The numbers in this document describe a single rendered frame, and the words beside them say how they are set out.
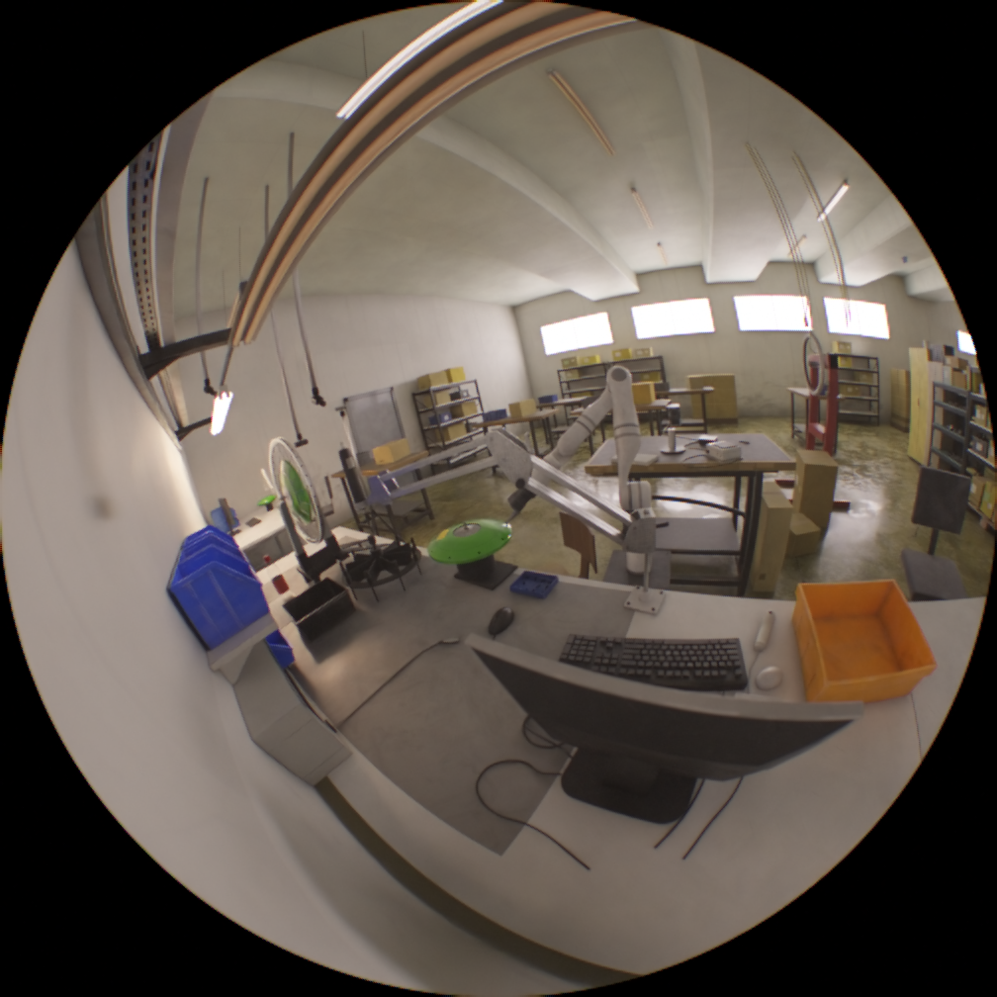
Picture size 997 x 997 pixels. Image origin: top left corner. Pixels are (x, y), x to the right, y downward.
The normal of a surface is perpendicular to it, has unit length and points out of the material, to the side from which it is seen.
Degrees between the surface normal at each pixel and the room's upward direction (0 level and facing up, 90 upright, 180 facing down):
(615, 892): 0
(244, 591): 92
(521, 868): 0
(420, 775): 0
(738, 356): 90
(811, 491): 90
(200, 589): 92
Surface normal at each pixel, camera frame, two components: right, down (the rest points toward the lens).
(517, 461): -0.23, 0.38
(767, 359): -0.57, 0.39
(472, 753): -0.21, -0.92
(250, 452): 0.79, 0.04
